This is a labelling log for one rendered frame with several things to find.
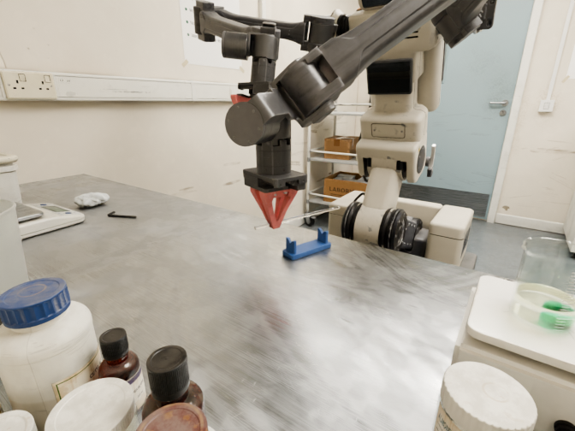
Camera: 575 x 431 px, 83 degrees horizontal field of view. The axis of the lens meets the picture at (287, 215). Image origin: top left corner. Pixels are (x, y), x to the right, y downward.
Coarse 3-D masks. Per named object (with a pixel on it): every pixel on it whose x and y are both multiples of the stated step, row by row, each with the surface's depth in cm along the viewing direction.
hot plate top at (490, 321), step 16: (480, 288) 35; (496, 288) 35; (512, 288) 35; (480, 304) 32; (496, 304) 32; (480, 320) 30; (496, 320) 30; (512, 320) 30; (480, 336) 28; (496, 336) 28; (512, 336) 28; (528, 336) 28; (544, 336) 28; (560, 336) 28; (528, 352) 26; (544, 352) 26; (560, 352) 26; (560, 368) 25
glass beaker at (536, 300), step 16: (528, 240) 30; (544, 240) 30; (560, 240) 30; (528, 256) 28; (544, 256) 31; (560, 256) 30; (528, 272) 28; (544, 272) 27; (560, 272) 26; (528, 288) 28; (544, 288) 27; (560, 288) 27; (512, 304) 30; (528, 304) 29; (544, 304) 28; (560, 304) 27; (528, 320) 29; (544, 320) 28; (560, 320) 27
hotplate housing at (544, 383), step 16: (464, 320) 33; (464, 336) 30; (464, 352) 29; (480, 352) 29; (496, 352) 28; (512, 352) 28; (496, 368) 28; (512, 368) 27; (528, 368) 27; (544, 368) 27; (528, 384) 27; (544, 384) 26; (560, 384) 26; (544, 400) 26; (560, 400) 26; (544, 416) 27; (560, 416) 26
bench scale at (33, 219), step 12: (24, 204) 82; (36, 204) 84; (48, 204) 85; (24, 216) 69; (36, 216) 71; (48, 216) 73; (60, 216) 74; (72, 216) 76; (84, 216) 79; (24, 228) 68; (36, 228) 70; (48, 228) 72
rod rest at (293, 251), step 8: (320, 232) 65; (328, 232) 64; (288, 240) 61; (312, 240) 66; (320, 240) 66; (288, 248) 61; (296, 248) 63; (304, 248) 63; (312, 248) 63; (320, 248) 64; (328, 248) 65; (288, 256) 61; (296, 256) 60; (304, 256) 61
